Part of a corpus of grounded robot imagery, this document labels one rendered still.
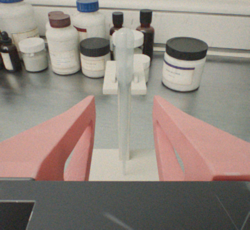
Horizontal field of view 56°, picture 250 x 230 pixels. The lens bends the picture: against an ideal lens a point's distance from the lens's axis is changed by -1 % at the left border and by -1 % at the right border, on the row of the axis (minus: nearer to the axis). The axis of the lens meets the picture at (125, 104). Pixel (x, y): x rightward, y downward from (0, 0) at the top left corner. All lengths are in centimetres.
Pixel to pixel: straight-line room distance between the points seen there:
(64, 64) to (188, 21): 26
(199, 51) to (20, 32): 33
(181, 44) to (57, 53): 21
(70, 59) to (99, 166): 23
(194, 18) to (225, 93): 18
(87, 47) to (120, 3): 15
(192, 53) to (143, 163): 19
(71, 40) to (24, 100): 13
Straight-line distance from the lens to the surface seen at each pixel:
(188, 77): 39
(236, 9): 54
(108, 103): 37
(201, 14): 53
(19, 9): 51
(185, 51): 37
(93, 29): 46
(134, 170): 26
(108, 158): 28
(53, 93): 41
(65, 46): 43
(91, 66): 42
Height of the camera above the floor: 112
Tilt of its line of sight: 36 degrees down
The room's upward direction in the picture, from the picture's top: 1 degrees clockwise
